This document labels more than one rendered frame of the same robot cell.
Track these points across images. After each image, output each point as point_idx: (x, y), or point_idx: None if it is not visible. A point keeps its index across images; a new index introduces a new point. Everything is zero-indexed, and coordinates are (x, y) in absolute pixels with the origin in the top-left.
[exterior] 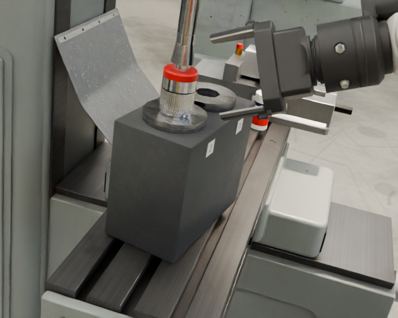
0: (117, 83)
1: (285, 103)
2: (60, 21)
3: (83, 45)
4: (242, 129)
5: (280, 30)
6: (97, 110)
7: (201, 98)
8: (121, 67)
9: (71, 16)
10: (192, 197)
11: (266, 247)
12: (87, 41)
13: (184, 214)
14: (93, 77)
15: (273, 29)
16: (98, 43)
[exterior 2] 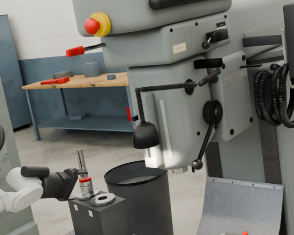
0: (242, 223)
1: (61, 199)
2: (211, 170)
3: (226, 189)
4: (94, 217)
5: (63, 171)
6: (208, 223)
7: (97, 196)
8: (256, 218)
9: (225, 172)
10: (75, 221)
11: None
12: (232, 190)
13: (73, 224)
14: (222, 208)
15: (67, 171)
16: (241, 195)
